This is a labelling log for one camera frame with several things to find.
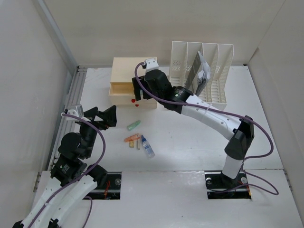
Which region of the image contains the small yellow eraser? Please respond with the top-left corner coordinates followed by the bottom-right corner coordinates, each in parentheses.
top-left (129, 141), bottom-right (134, 148)

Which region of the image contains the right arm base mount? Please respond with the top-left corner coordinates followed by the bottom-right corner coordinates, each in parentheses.
top-left (205, 171), bottom-right (251, 200)

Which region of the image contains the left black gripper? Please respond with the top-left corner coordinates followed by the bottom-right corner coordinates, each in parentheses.
top-left (80, 104), bottom-right (116, 157)

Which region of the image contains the cream drawer cabinet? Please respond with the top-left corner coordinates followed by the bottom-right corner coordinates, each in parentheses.
top-left (108, 56), bottom-right (158, 110)

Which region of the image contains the grey eraser stick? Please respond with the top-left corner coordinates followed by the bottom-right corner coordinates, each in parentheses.
top-left (136, 139), bottom-right (141, 150)

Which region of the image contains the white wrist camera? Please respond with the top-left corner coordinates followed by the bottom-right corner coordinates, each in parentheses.
top-left (61, 104), bottom-right (84, 121)
top-left (142, 57), bottom-right (159, 73)

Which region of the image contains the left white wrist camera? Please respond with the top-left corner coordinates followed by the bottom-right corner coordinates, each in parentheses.
top-left (61, 104), bottom-right (84, 121)

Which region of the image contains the orange highlighter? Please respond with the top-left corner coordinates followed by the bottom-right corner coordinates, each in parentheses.
top-left (124, 133), bottom-right (141, 143)

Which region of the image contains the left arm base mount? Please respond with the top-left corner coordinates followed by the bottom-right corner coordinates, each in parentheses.
top-left (86, 172), bottom-right (122, 200)

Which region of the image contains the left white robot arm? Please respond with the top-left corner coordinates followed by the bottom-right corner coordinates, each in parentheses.
top-left (13, 104), bottom-right (117, 228)

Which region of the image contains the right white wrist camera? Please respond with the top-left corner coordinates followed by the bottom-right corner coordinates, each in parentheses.
top-left (142, 57), bottom-right (159, 73)

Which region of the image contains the white file organizer rack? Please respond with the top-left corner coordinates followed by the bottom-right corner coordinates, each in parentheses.
top-left (169, 41), bottom-right (234, 111)

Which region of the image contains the grey setup guide booklet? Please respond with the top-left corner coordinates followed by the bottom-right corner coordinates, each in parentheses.
top-left (185, 51), bottom-right (211, 96)

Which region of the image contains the clear spray bottle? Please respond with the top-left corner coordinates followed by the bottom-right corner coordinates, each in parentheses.
top-left (141, 135), bottom-right (155, 159)

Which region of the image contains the green highlighter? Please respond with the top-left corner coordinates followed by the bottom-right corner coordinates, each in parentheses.
top-left (127, 120), bottom-right (141, 131)

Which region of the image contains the aluminium frame rail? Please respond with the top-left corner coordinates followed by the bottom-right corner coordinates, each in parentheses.
top-left (33, 0), bottom-right (87, 171)

